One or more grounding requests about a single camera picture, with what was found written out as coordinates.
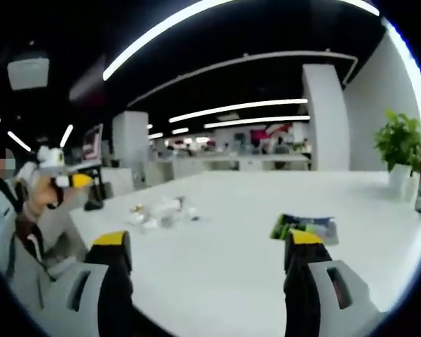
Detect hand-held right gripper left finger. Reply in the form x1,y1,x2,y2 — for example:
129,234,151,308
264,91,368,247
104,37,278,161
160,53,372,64
47,230,136,337

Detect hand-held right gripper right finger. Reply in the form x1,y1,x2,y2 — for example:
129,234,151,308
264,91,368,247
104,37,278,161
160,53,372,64
283,227,383,337

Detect cluster of white skincare bottles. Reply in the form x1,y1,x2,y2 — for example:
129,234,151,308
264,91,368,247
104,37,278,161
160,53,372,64
127,194,211,233

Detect person's left hand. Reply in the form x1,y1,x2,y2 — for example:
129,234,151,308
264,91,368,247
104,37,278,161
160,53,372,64
25,176,65,220

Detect small black object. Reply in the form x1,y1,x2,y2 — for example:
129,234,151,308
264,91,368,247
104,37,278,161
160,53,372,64
83,199,105,212

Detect computer monitor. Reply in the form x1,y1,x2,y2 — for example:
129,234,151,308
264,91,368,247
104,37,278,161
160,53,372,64
81,123,105,163

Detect green and blue packet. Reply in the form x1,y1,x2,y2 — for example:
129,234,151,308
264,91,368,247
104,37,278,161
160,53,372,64
269,213,340,246

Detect square ceiling vent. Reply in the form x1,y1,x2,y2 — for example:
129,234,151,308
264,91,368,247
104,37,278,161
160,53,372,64
6,51,51,91

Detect white plant pot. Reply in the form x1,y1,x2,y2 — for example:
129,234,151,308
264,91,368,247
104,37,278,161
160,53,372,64
387,164,417,201

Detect row of white office desks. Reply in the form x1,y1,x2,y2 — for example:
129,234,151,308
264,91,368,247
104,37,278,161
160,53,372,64
154,153,312,173

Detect green leafy plant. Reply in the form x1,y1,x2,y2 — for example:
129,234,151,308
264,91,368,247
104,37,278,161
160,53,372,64
373,108,421,173

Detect straight ceiling light strip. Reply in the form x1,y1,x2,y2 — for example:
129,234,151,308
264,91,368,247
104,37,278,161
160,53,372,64
203,115,312,129
168,98,309,124

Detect long curved ceiling light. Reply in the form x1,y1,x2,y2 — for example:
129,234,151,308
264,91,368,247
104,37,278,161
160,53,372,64
102,0,380,81

